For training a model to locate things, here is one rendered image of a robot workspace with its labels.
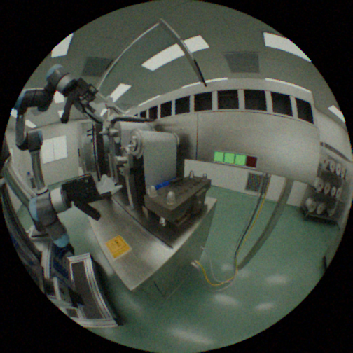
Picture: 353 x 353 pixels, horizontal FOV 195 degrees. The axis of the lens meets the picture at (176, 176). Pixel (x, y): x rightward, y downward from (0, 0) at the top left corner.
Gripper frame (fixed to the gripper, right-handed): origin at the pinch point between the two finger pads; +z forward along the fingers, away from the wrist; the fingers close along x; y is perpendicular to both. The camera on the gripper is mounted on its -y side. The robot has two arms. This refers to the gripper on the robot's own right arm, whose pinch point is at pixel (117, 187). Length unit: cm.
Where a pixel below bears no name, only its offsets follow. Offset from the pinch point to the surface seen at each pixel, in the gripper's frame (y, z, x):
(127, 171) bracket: 3.0, 8.5, 7.1
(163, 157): 8.1, 26.3, -0.2
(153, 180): -2.4, 18.9, -0.2
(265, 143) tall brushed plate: 19, 46, -48
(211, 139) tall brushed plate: 19, 46, -19
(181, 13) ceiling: 171, 34, -7
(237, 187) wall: -92, 279, -31
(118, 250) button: -16.6, -10.6, -12.7
